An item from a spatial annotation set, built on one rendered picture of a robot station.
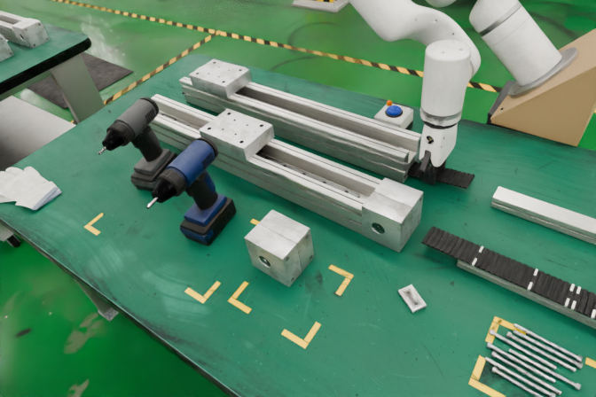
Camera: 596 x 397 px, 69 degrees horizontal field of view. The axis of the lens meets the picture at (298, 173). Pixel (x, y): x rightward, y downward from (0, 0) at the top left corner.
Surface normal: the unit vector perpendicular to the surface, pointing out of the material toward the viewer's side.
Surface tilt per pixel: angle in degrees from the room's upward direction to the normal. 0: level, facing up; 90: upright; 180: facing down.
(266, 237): 0
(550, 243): 0
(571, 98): 90
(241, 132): 0
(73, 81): 90
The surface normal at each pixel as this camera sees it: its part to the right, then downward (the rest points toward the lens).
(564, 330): -0.12, -0.73
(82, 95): 0.81, 0.31
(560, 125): -0.62, 0.58
